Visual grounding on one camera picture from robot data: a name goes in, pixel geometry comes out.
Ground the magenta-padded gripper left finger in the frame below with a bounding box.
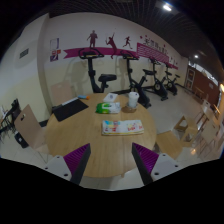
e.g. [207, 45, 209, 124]
[44, 143, 92, 186]

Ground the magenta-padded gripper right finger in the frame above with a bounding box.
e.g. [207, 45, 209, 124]
[131, 142, 184, 186]

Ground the light wooden stool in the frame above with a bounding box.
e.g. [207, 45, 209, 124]
[154, 130, 184, 160]

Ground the black tablet case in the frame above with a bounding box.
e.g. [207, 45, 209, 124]
[52, 98, 90, 123]

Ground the brown cup holder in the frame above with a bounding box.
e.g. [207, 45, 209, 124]
[121, 104, 138, 114]

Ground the light wooden chair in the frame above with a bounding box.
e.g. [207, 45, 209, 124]
[49, 80, 78, 108]
[13, 104, 51, 164]

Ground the green wet wipes pack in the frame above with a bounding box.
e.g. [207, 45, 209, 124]
[95, 101, 122, 115]

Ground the group of wooden chairs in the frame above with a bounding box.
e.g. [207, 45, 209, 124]
[173, 96, 224, 161]

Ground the small white box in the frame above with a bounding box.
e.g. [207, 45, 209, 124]
[102, 92, 119, 103]

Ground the black chair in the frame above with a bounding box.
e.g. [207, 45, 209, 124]
[0, 98, 23, 149]

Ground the wall poster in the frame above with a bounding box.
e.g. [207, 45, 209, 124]
[49, 37, 62, 63]

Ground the grey wall plate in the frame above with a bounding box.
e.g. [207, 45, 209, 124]
[19, 48, 30, 60]

